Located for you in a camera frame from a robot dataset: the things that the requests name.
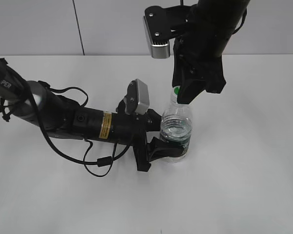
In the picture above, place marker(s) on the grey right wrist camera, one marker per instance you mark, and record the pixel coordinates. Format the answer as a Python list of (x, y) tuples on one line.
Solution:
[(163, 24)]

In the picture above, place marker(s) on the clear Cestbon water bottle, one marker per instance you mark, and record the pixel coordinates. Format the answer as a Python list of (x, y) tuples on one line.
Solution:
[(176, 126)]

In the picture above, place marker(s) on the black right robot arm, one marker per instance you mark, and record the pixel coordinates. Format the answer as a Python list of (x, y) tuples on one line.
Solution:
[(225, 16)]

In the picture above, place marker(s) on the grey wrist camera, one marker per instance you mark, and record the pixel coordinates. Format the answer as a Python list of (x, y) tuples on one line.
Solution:
[(163, 24), (137, 98)]

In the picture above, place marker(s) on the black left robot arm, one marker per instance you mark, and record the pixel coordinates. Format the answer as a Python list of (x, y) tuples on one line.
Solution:
[(60, 117)]

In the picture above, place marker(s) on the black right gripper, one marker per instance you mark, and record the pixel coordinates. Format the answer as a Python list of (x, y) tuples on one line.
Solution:
[(198, 64)]

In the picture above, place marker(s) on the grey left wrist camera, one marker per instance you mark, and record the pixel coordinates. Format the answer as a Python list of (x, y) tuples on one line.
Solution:
[(137, 98)]

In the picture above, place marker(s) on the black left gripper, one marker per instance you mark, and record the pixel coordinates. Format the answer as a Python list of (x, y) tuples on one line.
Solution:
[(131, 130)]

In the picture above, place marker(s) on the white green bottle cap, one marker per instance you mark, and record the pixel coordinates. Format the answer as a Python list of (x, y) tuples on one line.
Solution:
[(175, 92)]

